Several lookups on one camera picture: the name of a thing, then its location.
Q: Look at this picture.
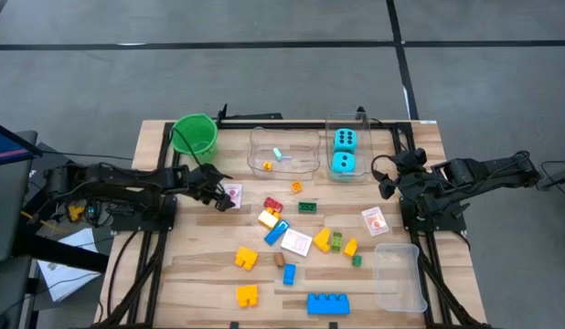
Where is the yellow stepped toy block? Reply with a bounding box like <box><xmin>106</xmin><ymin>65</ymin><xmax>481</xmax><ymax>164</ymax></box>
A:
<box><xmin>313</xmin><ymin>228</ymin><xmax>332</xmax><ymax>254</ymax></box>

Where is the narrow clear plastic bin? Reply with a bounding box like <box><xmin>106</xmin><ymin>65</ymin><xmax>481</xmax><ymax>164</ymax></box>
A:
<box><xmin>325</xmin><ymin>111</ymin><xmax>378</xmax><ymax>184</ymax></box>

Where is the green monster face bucket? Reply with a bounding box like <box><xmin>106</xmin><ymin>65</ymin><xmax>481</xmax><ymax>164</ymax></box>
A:
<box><xmin>170</xmin><ymin>112</ymin><xmax>219</xmax><ymax>164</ymax></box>

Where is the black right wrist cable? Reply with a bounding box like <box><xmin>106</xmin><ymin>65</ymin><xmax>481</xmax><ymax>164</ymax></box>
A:
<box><xmin>371</xmin><ymin>154</ymin><xmax>402</xmax><ymax>184</ymax></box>

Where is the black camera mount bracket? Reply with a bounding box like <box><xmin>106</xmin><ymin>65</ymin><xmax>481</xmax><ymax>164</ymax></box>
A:
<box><xmin>216</xmin><ymin>103</ymin><xmax>283</xmax><ymax>127</ymax></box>

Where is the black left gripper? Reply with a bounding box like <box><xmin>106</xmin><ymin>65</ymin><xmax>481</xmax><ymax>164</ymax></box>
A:
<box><xmin>187</xmin><ymin>163</ymin><xmax>237</xmax><ymax>212</ymax></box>

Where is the red toy brick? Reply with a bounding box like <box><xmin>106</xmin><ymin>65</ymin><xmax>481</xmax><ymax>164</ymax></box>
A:
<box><xmin>262</xmin><ymin>196</ymin><xmax>284</xmax><ymax>213</ymax></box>

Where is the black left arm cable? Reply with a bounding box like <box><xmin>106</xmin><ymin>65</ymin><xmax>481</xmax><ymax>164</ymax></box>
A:
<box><xmin>171</xmin><ymin>127</ymin><xmax>206</xmax><ymax>170</ymax></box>

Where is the long thin black cable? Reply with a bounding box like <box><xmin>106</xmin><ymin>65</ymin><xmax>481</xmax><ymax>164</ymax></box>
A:
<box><xmin>368</xmin><ymin>117</ymin><xmax>405</xmax><ymax>154</ymax></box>

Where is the frosted clear plastic tray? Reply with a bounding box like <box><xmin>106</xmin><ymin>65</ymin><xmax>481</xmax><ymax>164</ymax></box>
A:
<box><xmin>372</xmin><ymin>242</ymin><xmax>429</xmax><ymax>313</ymax></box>

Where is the white paper sheet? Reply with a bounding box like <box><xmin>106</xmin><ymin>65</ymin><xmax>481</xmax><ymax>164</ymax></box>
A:
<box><xmin>37</xmin><ymin>227</ymin><xmax>103</xmax><ymax>302</ymax></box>

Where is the orange playing card deck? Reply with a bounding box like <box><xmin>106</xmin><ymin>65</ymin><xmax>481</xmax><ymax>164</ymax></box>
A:
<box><xmin>360</xmin><ymin>206</ymin><xmax>390</xmax><ymax>238</ymax></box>

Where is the large blue toy block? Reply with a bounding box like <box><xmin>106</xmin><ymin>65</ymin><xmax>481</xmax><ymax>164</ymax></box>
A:
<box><xmin>306</xmin><ymin>292</ymin><xmax>351</xmax><ymax>316</ymax></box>

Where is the large yellow toy block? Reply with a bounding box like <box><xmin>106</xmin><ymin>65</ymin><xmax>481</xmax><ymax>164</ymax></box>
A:
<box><xmin>236</xmin><ymin>284</ymin><xmax>260</xmax><ymax>308</ymax></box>
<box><xmin>234</xmin><ymin>246</ymin><xmax>260</xmax><ymax>271</ymax></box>

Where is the thick black cable bundle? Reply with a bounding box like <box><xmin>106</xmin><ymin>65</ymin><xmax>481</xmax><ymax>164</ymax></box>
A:
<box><xmin>97</xmin><ymin>230</ymin><xmax>142</xmax><ymax>329</ymax></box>

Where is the long blue brick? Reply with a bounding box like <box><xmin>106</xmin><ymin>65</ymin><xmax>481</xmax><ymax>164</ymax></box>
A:
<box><xmin>263</xmin><ymin>219</ymin><xmax>291</xmax><ymax>247</ymax></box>

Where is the pale yellow toy block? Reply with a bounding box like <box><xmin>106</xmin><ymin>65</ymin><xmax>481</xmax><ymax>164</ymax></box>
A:
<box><xmin>257</xmin><ymin>209</ymin><xmax>280</xmax><ymax>230</ymax></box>

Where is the red playing card deck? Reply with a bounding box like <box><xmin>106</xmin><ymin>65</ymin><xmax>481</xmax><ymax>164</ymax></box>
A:
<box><xmin>223</xmin><ymin>183</ymin><xmax>244</xmax><ymax>210</ymax></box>

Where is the black equipment box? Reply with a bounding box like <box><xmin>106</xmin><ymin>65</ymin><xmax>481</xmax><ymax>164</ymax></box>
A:
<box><xmin>21</xmin><ymin>142</ymin><xmax>90</xmax><ymax>184</ymax></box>

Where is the blue monitor screen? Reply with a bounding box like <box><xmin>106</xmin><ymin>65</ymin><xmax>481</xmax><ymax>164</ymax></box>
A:
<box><xmin>0</xmin><ymin>119</ymin><xmax>42</xmax><ymax>168</ymax></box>

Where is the thin black floor cable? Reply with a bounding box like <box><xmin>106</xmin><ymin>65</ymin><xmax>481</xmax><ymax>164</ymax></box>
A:
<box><xmin>38</xmin><ymin>149</ymin><xmax>135</xmax><ymax>162</ymax></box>

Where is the cyan foam die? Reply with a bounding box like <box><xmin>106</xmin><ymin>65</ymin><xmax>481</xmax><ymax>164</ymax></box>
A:
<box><xmin>332</xmin><ymin>128</ymin><xmax>358</xmax><ymax>154</ymax></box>
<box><xmin>330</xmin><ymin>151</ymin><xmax>357</xmax><ymax>175</ymax></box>

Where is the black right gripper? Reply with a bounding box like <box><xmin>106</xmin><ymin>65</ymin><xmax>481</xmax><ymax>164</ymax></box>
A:
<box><xmin>379</xmin><ymin>149</ymin><xmax>428</xmax><ymax>200</ymax></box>

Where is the black desk crossbar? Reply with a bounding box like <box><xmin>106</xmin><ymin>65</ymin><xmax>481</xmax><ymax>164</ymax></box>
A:
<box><xmin>12</xmin><ymin>228</ymin><xmax>111</xmax><ymax>274</ymax></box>

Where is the wide clear plastic bin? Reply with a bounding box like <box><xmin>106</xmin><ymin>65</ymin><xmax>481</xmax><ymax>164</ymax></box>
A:
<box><xmin>246</xmin><ymin>126</ymin><xmax>322</xmax><ymax>181</ymax></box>

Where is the grey desk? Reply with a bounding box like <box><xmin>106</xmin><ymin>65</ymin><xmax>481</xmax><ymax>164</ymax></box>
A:
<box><xmin>0</xmin><ymin>131</ymin><xmax>39</xmax><ymax>329</ymax></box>

